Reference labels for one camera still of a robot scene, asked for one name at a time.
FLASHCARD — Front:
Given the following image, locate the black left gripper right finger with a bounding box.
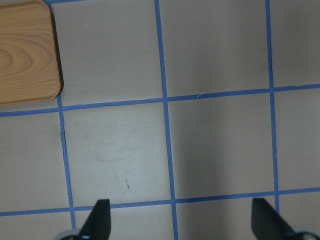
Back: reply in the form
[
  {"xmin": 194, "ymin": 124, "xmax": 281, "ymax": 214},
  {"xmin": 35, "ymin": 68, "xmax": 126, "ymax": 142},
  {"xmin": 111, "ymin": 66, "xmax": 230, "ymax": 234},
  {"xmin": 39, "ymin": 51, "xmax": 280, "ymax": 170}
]
[{"xmin": 251, "ymin": 198, "xmax": 317, "ymax": 240}]

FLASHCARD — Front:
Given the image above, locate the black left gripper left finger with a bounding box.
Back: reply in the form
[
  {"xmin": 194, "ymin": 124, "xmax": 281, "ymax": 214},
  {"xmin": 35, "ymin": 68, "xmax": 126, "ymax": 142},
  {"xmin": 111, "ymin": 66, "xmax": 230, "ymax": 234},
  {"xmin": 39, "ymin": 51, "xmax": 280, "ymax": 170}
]
[{"xmin": 56, "ymin": 199, "xmax": 111, "ymax": 240}]

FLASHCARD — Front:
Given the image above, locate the wooden tray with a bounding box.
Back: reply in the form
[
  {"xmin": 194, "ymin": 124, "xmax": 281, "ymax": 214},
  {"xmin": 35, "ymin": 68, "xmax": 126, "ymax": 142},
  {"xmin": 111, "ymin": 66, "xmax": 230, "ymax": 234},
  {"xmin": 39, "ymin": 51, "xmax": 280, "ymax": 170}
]
[{"xmin": 0, "ymin": 0, "xmax": 62, "ymax": 105}]

